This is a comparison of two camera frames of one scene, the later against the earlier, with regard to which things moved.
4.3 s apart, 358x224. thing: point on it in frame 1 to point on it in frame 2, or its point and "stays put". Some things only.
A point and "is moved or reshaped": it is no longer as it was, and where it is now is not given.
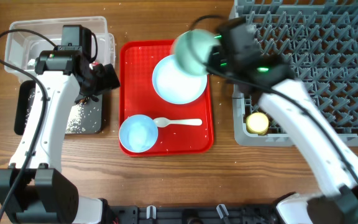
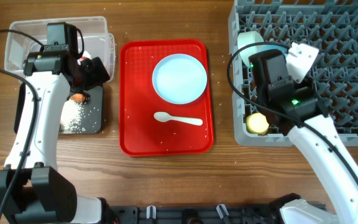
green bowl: [191, 50] is moved or reshaped
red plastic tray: [138, 96] stays put
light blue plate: [173, 84] stays put
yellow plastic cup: [257, 123] stays put
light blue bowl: [138, 133] to [283, 48]
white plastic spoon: [163, 122] is moved or reshaped
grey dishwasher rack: [332, 46] stays put
